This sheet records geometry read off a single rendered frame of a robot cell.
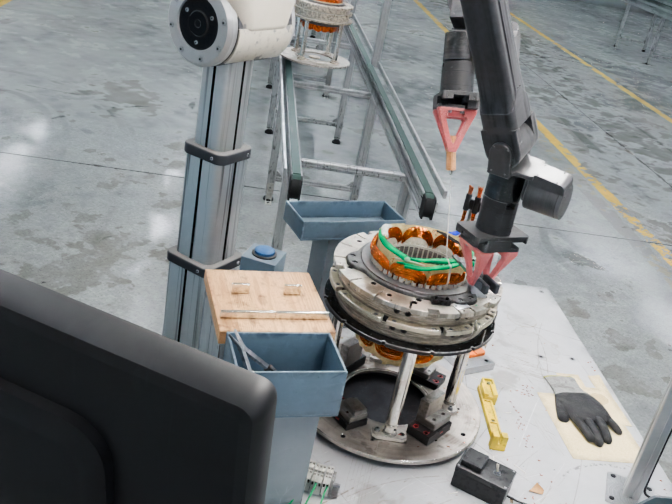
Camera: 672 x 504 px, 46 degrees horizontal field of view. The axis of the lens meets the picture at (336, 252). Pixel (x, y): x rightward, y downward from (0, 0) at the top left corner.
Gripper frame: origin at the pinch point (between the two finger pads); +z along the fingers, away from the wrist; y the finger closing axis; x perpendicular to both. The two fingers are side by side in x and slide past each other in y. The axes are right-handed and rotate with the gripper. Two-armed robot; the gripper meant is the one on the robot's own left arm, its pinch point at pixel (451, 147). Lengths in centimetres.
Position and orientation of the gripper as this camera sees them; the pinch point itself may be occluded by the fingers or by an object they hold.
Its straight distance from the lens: 140.9
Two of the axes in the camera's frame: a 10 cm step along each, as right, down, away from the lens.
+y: -0.4, -0.9, 10.0
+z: -0.8, 9.9, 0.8
